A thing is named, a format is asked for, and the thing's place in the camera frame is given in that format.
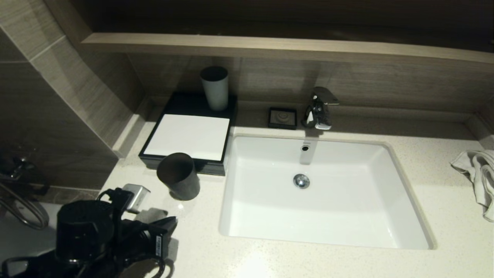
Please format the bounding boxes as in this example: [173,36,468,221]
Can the round black dish metal centre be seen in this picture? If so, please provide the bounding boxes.
[156,153,201,201]

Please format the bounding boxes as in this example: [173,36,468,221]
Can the black plastic tray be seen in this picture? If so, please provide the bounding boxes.
[140,156,226,176]

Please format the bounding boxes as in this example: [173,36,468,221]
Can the black amenity tray with drawer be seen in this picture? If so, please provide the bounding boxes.
[138,92,238,176]

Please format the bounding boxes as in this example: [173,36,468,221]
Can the white ribbed mat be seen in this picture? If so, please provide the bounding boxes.
[144,114,230,161]

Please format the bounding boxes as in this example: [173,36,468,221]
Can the grey toilet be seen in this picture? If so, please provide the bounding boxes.
[0,216,62,271]

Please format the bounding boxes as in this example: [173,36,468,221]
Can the grey cup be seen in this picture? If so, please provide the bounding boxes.
[200,66,229,112]

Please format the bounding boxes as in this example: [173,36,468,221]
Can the black soap dish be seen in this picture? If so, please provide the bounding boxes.
[268,108,298,130]

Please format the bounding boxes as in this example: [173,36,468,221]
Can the white sink basin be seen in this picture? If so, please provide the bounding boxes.
[219,133,436,249]

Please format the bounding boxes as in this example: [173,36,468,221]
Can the chrome faucet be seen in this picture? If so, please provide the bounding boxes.
[301,87,339,131]

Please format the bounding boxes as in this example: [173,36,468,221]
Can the white towel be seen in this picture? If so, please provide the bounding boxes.
[450,150,494,222]

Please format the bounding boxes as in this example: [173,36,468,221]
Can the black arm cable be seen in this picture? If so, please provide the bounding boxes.
[116,255,167,278]

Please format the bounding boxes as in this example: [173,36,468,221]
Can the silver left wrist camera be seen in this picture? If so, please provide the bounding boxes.
[123,184,151,214]

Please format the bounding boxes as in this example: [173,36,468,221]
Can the dark looped hose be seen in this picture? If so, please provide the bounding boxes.
[0,181,51,231]

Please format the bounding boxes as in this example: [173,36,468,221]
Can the chrome wall fitting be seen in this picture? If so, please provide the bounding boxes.
[0,153,51,195]

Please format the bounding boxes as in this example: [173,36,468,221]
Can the wooden wall shelf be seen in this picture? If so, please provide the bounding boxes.
[83,34,494,66]

